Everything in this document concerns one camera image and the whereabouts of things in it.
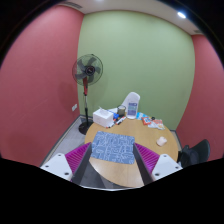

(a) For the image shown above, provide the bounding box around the black and red standing fan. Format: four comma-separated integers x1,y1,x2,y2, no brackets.
72,53,104,136

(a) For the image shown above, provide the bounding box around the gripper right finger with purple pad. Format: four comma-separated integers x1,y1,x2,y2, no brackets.
133,143,182,185

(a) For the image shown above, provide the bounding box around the white plastic jug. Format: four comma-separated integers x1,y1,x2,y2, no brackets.
122,92,140,119

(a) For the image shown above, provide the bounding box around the blue snack packet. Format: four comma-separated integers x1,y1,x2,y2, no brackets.
136,112,149,120

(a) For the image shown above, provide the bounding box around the white wall socket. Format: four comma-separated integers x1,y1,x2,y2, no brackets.
72,104,77,112

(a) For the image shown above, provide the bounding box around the round wooden table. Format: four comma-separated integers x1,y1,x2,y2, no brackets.
84,116,180,189

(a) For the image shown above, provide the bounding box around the dark glass jar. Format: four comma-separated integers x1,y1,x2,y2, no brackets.
117,105,126,117

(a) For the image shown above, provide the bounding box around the red and black marker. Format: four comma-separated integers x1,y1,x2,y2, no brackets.
115,117,126,125

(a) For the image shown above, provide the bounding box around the black office chair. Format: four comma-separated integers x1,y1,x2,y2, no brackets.
177,139,210,168

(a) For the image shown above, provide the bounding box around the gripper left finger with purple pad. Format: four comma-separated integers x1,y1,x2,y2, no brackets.
41,143,92,185

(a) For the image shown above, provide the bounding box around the orange snack packet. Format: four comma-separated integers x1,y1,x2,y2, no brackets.
142,117,165,130

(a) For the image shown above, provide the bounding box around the blue patterned mouse pad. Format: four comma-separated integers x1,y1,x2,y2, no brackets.
91,131,135,164

